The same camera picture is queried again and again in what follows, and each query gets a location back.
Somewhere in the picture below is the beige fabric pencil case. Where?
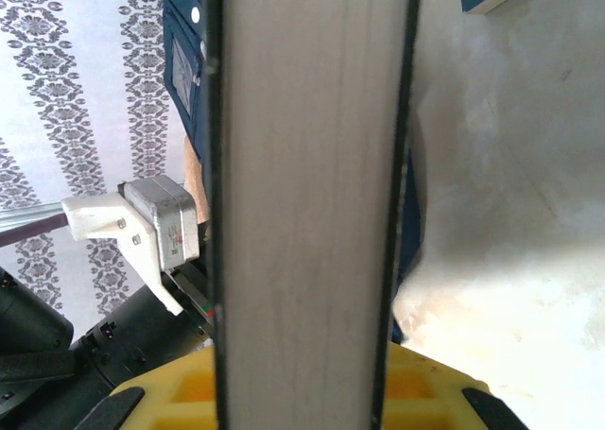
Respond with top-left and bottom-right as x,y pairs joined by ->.
181,134 -> 213,227

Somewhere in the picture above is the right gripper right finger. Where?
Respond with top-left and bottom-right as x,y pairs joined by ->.
377,343 -> 529,430

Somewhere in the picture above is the black antler cover book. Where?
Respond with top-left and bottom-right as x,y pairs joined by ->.
201,0 -> 425,430

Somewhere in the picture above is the aluminium frame post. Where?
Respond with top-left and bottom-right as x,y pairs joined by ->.
0,201 -> 65,231

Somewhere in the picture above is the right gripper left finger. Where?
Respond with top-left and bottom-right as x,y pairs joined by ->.
94,344 -> 219,430

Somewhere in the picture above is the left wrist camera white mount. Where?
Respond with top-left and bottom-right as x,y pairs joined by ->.
60,174 -> 200,317

